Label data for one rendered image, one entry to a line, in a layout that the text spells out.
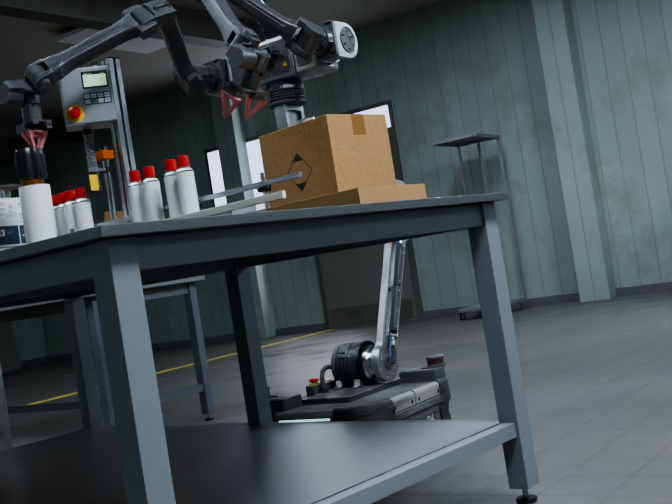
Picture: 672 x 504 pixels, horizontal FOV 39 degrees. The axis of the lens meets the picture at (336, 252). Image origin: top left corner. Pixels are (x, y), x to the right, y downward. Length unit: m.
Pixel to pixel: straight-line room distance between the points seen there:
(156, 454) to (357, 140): 1.29
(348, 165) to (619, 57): 7.27
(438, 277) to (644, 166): 2.53
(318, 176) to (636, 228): 7.20
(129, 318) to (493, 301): 1.18
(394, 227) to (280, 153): 0.64
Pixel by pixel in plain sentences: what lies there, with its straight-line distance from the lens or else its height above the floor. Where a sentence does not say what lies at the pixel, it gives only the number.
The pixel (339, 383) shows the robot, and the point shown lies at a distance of 3.53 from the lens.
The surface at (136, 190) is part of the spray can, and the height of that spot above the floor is 1.02.
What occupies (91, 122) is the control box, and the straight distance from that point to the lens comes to 3.24.
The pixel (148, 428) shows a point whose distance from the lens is 1.71.
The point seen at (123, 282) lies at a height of 0.73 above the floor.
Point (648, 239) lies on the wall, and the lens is 9.66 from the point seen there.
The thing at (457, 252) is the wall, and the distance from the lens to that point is 10.44.
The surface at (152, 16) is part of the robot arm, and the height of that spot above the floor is 1.57.
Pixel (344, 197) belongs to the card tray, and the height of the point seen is 0.85.
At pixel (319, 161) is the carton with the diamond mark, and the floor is 1.00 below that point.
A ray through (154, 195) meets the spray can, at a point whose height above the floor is 0.99.
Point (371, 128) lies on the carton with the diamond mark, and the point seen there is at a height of 1.08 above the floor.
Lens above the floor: 0.70
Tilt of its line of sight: 1 degrees up
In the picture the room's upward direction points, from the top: 9 degrees counter-clockwise
